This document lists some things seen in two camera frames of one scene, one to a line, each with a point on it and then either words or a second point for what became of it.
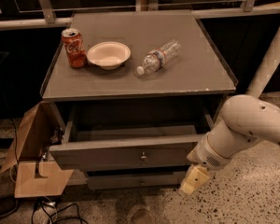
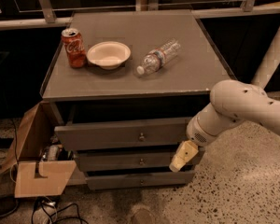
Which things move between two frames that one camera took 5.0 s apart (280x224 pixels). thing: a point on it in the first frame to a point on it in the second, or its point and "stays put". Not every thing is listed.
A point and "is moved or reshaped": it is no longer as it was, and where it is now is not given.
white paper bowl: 108,55 stays put
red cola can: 75,48 stays put
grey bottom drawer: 133,181 stays put
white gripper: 206,154 to 196,134
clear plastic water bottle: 156,59 stays put
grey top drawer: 124,147 is moved or reshaped
